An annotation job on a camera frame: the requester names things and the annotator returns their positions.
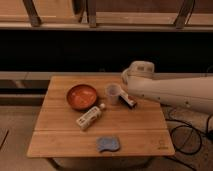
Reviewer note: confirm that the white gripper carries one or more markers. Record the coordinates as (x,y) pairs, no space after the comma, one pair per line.
(131,103)

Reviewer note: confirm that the blue sponge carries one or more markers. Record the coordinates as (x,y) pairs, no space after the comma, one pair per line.
(110,144)

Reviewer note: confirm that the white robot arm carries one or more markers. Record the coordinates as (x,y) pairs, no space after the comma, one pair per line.
(192,93)

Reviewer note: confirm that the clear ceramic cup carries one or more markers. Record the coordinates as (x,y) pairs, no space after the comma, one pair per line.
(112,92)

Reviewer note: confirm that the white plastic bottle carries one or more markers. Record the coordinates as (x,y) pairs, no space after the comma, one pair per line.
(90,116)

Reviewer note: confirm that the red-brown bowl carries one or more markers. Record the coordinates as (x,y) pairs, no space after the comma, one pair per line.
(81,97)

